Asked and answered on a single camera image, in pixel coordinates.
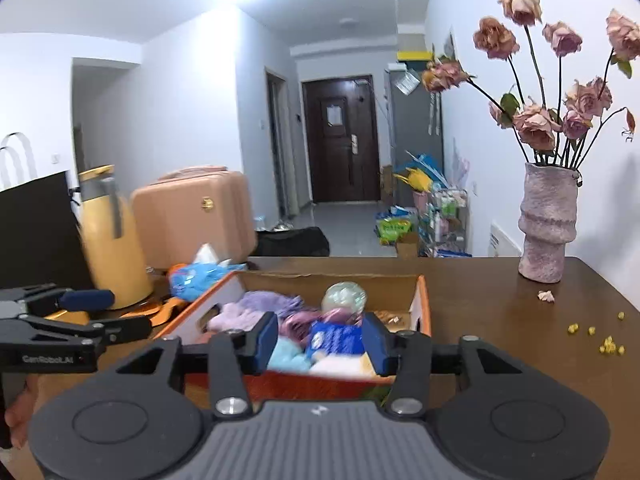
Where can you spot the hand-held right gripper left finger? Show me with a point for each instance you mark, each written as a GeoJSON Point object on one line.
{"type": "Point", "coordinates": [265, 342]}

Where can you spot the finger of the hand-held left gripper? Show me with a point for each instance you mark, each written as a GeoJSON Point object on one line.
{"type": "Point", "coordinates": [125, 327]}
{"type": "Point", "coordinates": [85, 300]}

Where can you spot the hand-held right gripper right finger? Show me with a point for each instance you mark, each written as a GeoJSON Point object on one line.
{"type": "Point", "coordinates": [377, 345]}

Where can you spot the teal fuzzy plush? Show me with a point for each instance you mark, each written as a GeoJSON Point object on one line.
{"type": "Point", "coordinates": [287, 355]}

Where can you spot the yellow and white plush toy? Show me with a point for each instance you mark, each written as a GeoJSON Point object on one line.
{"type": "Point", "coordinates": [335, 342]}

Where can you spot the iridescent white pouf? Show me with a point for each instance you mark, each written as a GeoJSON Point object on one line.
{"type": "Point", "coordinates": [342, 297]}

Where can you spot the red cardboard box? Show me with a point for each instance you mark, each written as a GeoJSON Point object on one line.
{"type": "Point", "coordinates": [222, 296]}

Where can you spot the person's left hand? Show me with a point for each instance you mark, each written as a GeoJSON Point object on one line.
{"type": "Point", "coordinates": [22, 417]}

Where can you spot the yellow mug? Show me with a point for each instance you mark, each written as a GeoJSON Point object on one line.
{"type": "Point", "coordinates": [70, 317]}

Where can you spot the yellow thermos jug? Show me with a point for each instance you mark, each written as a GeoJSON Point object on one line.
{"type": "Point", "coordinates": [112, 260]}

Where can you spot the black paper bag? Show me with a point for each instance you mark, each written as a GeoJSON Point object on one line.
{"type": "Point", "coordinates": [35, 230]}

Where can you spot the blue tissue box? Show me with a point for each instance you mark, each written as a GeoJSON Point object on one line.
{"type": "Point", "coordinates": [200, 277]}

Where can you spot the small brown cardboard box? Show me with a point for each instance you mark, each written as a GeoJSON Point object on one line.
{"type": "Point", "coordinates": [407, 247]}

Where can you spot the black floor bag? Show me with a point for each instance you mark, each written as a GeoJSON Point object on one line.
{"type": "Point", "coordinates": [295, 242]}

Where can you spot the green packet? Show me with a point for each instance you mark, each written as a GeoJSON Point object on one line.
{"type": "Point", "coordinates": [395, 227]}

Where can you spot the pink suitcase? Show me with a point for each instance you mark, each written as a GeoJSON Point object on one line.
{"type": "Point", "coordinates": [190, 220]}

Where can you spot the pink bucket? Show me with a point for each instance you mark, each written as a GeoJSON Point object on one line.
{"type": "Point", "coordinates": [420, 200]}

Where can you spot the yellow watering can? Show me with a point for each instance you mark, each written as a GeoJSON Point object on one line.
{"type": "Point", "coordinates": [412, 179]}

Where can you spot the fallen petal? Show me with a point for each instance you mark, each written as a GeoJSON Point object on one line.
{"type": "Point", "coordinates": [546, 296]}

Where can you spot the blue plastic bag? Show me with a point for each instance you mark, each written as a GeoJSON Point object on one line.
{"type": "Point", "coordinates": [427, 164]}

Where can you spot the dark brown door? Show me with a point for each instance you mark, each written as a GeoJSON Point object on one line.
{"type": "Point", "coordinates": [340, 160]}

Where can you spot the interior room door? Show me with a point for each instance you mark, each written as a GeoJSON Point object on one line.
{"type": "Point", "coordinates": [277, 145]}

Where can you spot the pink ceramic vase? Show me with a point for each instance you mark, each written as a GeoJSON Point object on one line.
{"type": "Point", "coordinates": [547, 230]}

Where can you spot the grey refrigerator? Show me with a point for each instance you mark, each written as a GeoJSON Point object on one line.
{"type": "Point", "coordinates": [415, 125]}

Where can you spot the scattered yellow crumbs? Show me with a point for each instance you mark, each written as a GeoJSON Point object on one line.
{"type": "Point", "coordinates": [607, 345]}

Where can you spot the white paper note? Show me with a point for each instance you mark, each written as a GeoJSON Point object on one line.
{"type": "Point", "coordinates": [405, 82]}

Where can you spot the dried pink roses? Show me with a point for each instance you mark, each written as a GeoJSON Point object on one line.
{"type": "Point", "coordinates": [537, 125]}

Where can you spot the yellow box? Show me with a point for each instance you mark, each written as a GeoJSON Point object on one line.
{"type": "Point", "coordinates": [415, 55]}

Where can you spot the wall picture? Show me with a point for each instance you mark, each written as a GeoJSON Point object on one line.
{"type": "Point", "coordinates": [452, 42]}

